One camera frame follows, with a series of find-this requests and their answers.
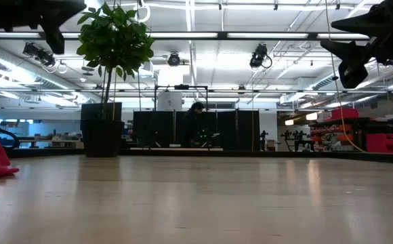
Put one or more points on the black storage shelf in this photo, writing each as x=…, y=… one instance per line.
x=355, y=130

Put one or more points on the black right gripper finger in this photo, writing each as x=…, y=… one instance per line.
x=352, y=61
x=376, y=20

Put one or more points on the black device with green lights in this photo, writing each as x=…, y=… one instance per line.
x=210, y=135

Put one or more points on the background workbench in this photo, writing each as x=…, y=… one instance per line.
x=47, y=139

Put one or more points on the black table border rail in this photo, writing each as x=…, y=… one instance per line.
x=284, y=154

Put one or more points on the red storage bin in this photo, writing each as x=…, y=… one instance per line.
x=344, y=114

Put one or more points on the red stacked storage bins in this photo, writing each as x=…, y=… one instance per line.
x=383, y=143

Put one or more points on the black gantry frame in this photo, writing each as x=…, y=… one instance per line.
x=181, y=87

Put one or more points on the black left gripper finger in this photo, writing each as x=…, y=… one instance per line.
x=56, y=39
x=57, y=10

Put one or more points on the black partition panels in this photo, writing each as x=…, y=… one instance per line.
x=237, y=130

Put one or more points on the background black robot arms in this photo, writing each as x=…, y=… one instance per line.
x=294, y=137

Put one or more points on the black square planter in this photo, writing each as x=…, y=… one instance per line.
x=101, y=135

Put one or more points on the black ceiling spotlight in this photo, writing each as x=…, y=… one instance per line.
x=173, y=59
x=259, y=56
x=39, y=54

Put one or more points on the green leafy potted tree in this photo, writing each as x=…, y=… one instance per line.
x=115, y=40

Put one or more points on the person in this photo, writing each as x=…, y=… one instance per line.
x=193, y=125

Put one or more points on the overhead aluminium frame bar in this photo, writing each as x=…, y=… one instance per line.
x=222, y=35

